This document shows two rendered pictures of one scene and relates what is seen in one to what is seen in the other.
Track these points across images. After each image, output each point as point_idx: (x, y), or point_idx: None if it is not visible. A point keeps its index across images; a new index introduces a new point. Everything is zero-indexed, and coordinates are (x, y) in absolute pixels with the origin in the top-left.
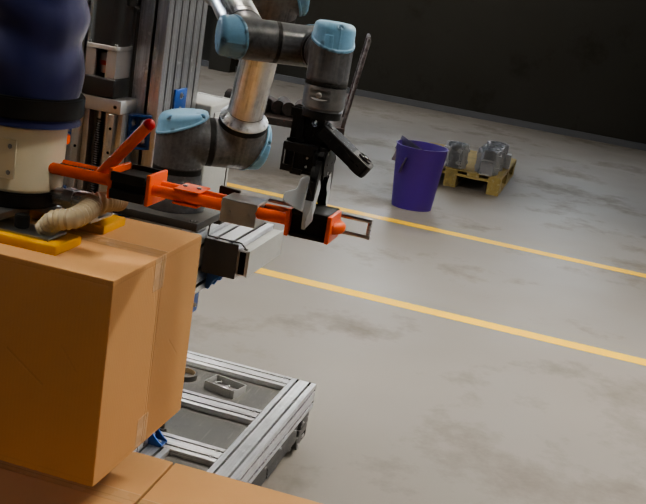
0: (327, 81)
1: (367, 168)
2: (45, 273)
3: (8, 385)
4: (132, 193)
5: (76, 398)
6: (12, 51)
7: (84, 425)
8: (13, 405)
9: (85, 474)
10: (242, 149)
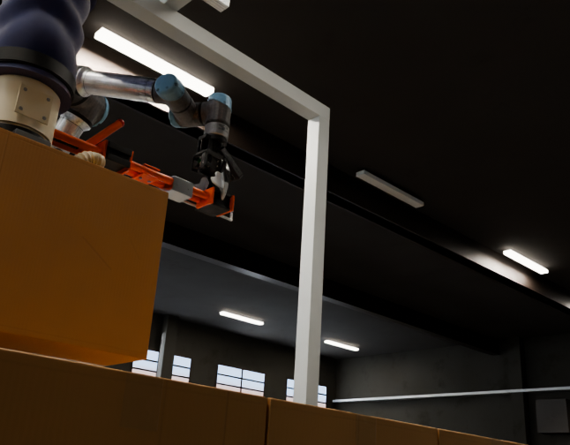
0: (227, 122)
1: (243, 174)
2: (120, 180)
3: (80, 270)
4: (123, 159)
5: (138, 281)
6: (63, 35)
7: (143, 304)
8: (83, 289)
9: (142, 348)
10: None
